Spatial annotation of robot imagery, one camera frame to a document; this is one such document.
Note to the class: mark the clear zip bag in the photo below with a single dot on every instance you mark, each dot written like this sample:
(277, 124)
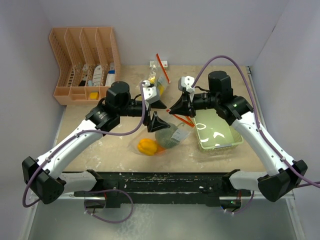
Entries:
(185, 127)
(158, 72)

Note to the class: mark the pale green plastic basket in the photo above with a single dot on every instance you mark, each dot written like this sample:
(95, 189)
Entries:
(214, 133)

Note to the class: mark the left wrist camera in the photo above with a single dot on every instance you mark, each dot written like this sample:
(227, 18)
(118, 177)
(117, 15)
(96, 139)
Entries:
(150, 92)

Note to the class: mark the yellow banana bunch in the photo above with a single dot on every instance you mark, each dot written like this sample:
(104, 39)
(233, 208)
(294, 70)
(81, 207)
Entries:
(160, 83)

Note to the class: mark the small green white box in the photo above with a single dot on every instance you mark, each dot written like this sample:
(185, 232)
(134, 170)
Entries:
(154, 64)

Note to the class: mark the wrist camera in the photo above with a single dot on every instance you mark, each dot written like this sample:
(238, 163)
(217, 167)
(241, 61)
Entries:
(150, 92)
(186, 82)

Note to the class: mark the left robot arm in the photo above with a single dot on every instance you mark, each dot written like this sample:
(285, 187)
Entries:
(117, 114)

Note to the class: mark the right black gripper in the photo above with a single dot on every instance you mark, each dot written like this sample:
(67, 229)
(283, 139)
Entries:
(184, 105)

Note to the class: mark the peach desk organizer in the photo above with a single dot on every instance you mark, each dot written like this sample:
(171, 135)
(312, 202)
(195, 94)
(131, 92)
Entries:
(78, 50)

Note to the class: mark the yellow bell pepper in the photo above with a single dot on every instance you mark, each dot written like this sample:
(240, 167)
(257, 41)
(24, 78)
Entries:
(147, 147)

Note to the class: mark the orange fruit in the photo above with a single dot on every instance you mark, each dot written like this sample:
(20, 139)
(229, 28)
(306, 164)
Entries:
(160, 149)

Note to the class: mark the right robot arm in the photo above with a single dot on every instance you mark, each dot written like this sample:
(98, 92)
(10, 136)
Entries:
(282, 173)

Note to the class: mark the white blue box organizer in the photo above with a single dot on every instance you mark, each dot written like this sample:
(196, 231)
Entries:
(111, 75)

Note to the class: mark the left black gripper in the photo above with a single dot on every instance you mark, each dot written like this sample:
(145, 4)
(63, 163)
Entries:
(155, 122)

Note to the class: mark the netted green melon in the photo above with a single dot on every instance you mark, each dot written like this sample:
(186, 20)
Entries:
(164, 137)

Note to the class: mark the black table edge rail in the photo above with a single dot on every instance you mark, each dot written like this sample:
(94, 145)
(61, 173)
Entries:
(212, 189)

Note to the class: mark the white remote in organizer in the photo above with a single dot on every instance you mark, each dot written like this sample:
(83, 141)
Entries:
(97, 76)

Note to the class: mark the yellow item in organizer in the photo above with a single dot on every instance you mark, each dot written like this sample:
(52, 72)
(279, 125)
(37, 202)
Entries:
(94, 96)

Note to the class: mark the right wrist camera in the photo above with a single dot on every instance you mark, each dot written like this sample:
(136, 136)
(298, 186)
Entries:
(186, 82)

